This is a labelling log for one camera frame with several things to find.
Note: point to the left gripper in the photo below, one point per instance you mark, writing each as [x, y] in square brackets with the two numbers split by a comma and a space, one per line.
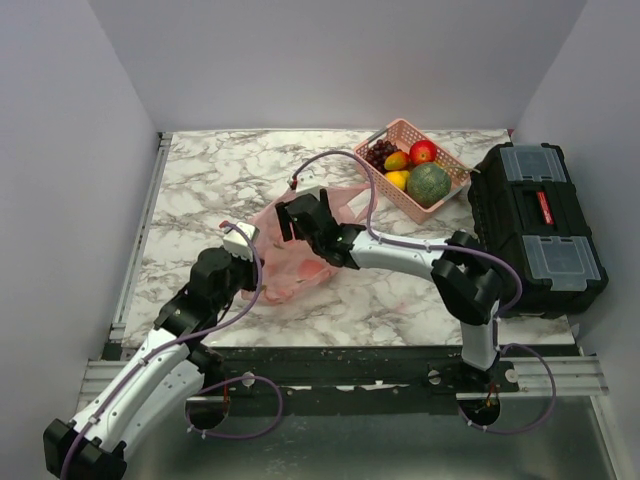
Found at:
[253, 270]

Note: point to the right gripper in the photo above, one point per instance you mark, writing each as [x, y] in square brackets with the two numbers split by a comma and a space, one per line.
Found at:
[284, 221]

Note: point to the pink plastic bag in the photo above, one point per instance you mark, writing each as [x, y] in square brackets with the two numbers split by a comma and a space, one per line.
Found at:
[291, 268]

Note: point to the dark red fake grapes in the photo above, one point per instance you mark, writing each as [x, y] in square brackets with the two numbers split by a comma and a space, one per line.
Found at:
[378, 153]

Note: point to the yellow fake lemon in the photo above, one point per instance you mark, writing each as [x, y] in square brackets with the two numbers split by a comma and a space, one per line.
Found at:
[398, 178]

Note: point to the orange fake pepper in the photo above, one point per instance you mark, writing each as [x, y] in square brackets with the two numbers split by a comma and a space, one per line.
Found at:
[398, 160]

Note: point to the green fake melon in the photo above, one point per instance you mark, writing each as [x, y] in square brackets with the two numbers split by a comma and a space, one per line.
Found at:
[427, 184]

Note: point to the red fake apple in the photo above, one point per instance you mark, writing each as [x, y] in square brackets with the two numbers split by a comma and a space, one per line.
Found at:
[423, 151]

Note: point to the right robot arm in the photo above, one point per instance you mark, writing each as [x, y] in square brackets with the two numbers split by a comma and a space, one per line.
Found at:
[469, 286]

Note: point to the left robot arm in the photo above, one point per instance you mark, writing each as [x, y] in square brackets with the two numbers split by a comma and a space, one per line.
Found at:
[170, 365]

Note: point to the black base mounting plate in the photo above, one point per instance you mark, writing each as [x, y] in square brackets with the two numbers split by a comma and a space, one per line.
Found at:
[344, 381]

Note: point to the pink perforated plastic basket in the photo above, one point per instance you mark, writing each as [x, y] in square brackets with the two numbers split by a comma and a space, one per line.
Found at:
[404, 134]

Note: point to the black plastic toolbox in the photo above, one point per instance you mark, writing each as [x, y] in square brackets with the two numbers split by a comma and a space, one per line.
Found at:
[526, 211]

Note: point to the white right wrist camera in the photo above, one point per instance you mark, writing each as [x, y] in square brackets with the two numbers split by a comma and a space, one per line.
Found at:
[307, 183]

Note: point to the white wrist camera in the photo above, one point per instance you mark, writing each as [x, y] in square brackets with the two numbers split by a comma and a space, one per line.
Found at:
[239, 238]
[307, 183]

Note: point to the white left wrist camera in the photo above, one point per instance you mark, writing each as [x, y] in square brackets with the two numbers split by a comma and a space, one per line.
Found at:
[239, 238]

